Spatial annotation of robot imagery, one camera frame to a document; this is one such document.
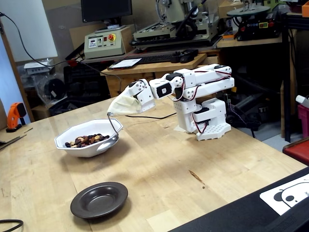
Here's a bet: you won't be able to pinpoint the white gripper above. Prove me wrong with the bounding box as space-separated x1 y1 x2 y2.
124 79 156 114

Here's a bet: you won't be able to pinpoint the metal spoon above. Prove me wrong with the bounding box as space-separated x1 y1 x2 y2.
96 113 119 152

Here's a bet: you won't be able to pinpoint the white octagonal bowl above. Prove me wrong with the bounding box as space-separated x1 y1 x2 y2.
54 118 124 158

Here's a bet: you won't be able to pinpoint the brown plate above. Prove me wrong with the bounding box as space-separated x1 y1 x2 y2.
70 181 128 219

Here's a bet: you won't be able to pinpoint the beige masking tape wrap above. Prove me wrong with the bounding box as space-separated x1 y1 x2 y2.
107 94 142 116

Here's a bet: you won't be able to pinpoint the white paper sheet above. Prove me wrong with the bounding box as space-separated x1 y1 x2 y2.
108 58 142 71

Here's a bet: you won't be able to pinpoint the black keyboard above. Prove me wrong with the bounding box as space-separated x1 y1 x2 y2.
125 54 178 65

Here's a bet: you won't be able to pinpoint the wooden workbench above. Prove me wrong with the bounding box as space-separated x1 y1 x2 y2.
100 53 222 99

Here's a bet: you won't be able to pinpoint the beige control box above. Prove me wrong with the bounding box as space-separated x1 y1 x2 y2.
84 30 126 60

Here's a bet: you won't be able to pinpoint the black storage crate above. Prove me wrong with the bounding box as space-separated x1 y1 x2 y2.
64 62 107 102

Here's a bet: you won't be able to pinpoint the mixed nuts and raisins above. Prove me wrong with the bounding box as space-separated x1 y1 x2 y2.
64 133 111 148

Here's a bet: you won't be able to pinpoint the beige milling machine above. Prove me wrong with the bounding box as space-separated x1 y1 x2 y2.
132 0 219 48

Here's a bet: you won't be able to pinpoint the black computer monitor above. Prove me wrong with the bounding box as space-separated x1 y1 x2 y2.
80 0 133 29

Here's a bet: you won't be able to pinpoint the clear plastic bag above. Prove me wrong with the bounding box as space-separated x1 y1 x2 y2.
32 72 68 104

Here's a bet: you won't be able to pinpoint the white flat device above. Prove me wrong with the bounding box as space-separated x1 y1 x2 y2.
23 59 54 75

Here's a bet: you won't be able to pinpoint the brown cardboard box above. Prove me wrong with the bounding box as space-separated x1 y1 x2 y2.
218 0 243 19

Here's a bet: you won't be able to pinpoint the wooden shelf board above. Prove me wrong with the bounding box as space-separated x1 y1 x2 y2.
216 35 283 48

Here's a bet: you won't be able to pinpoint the white board panel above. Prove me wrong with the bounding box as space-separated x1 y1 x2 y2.
0 0 58 63

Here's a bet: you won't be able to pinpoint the orange and black tool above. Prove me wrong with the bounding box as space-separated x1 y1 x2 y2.
6 102 27 133

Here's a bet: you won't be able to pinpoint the black scroll saw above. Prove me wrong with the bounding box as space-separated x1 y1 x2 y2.
226 4 283 41

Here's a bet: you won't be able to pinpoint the cardboard scraps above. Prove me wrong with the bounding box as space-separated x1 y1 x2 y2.
0 127 33 150

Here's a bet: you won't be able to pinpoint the white plastic object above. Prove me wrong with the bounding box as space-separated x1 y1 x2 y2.
295 95 309 109

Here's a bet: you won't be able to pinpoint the large black box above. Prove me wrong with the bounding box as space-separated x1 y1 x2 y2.
169 166 309 232

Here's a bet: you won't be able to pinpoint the pink box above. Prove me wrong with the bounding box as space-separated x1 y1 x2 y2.
297 104 309 138

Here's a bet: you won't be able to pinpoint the white panda sticker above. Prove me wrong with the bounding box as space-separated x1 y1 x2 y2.
259 174 309 216

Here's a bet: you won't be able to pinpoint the red wooden chair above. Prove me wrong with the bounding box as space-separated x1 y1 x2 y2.
281 137 309 167

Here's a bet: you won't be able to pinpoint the thin black cable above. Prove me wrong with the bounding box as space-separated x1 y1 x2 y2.
124 112 178 120

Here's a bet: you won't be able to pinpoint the long black wall cable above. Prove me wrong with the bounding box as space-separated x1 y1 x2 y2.
0 11 123 94

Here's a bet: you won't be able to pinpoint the black cable loop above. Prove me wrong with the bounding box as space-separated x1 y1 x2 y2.
0 219 24 232

